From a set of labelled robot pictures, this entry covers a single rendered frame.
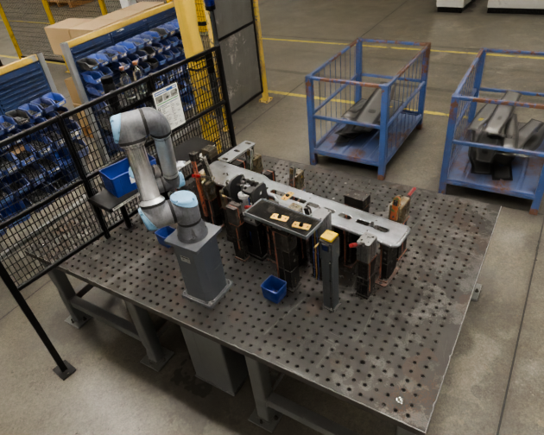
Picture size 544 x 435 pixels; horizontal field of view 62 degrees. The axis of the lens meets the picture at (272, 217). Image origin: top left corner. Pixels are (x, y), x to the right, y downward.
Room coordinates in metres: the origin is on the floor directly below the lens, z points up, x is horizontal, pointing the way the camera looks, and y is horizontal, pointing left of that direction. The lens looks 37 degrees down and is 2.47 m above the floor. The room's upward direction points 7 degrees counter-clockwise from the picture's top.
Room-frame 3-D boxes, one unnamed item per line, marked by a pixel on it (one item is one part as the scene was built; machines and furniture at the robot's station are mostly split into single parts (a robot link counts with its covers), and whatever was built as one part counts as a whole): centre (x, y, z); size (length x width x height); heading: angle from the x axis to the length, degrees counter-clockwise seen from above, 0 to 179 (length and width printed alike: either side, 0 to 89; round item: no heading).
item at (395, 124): (4.36, -1.14, 0.47); 1.20 x 0.80 x 0.95; 144
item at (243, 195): (2.05, 0.11, 0.94); 0.18 x 0.13 x 0.49; 48
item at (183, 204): (1.77, 0.40, 1.27); 0.13 x 0.12 x 0.14; 109
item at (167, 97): (2.89, 0.58, 1.30); 0.23 x 0.02 x 0.31; 138
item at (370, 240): (1.62, -0.43, 0.88); 0.11 x 0.10 x 0.36; 138
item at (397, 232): (2.13, -0.12, 1.00); 1.38 x 0.22 x 0.02; 48
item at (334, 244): (1.56, -0.24, 0.92); 0.08 x 0.08 x 0.44; 48
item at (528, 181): (3.57, -2.17, 0.47); 1.20 x 0.80 x 0.95; 146
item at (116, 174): (2.45, 0.82, 1.09); 0.30 x 0.17 x 0.13; 129
